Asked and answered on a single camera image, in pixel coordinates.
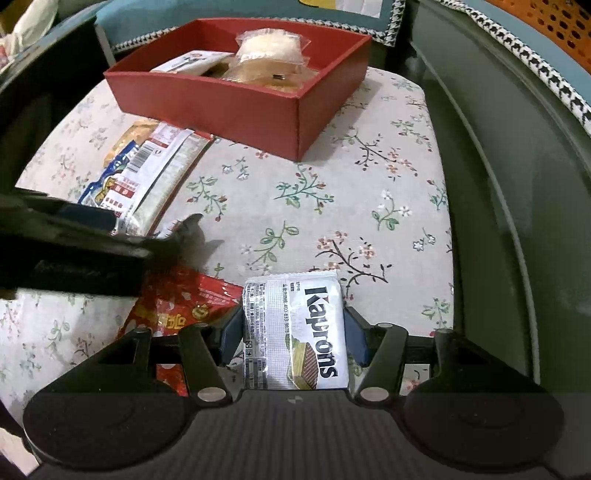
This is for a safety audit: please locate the white packet with orange print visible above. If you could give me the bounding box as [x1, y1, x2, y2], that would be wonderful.
[150, 51, 232, 75]

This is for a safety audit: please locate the red cardboard box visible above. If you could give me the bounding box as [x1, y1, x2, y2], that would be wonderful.
[103, 18, 373, 162]

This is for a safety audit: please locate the houndstooth trimmed sofa cover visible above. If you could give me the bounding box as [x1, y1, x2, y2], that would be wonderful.
[455, 0, 591, 136]

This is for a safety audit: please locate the orange plastic basket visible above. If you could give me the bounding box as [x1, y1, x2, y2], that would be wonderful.
[485, 0, 591, 75]

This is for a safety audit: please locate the white red barcode snack packet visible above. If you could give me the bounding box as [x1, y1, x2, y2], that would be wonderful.
[78, 122, 214, 237]

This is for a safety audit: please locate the clear white pastry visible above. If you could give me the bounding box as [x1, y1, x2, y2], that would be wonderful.
[235, 27, 311, 64]

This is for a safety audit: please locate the clear brown pastry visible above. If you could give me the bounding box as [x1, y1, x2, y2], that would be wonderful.
[213, 56, 309, 96]

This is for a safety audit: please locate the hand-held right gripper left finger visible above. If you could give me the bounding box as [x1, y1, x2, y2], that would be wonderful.
[44, 305, 246, 408]

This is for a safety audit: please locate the white red plastic bag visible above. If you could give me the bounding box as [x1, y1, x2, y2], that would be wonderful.
[0, 32, 19, 72]

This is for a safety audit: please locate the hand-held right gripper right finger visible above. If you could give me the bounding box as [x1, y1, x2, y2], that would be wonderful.
[344, 305, 546, 408]

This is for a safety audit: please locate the gold snack packet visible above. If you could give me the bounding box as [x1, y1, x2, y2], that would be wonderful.
[104, 117, 160, 171]

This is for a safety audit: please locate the green sofa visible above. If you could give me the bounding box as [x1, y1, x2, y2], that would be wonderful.
[409, 0, 591, 393]

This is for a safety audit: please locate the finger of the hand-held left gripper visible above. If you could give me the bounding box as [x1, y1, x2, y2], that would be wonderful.
[0, 187, 117, 237]

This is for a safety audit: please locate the dark side table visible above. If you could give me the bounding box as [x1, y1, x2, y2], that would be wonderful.
[0, 0, 117, 197]

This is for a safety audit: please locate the floral tablecloth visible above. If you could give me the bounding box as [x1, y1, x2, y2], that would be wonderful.
[0, 65, 455, 416]

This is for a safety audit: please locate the grey white wafer packet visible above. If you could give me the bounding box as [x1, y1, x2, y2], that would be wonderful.
[241, 272, 352, 391]

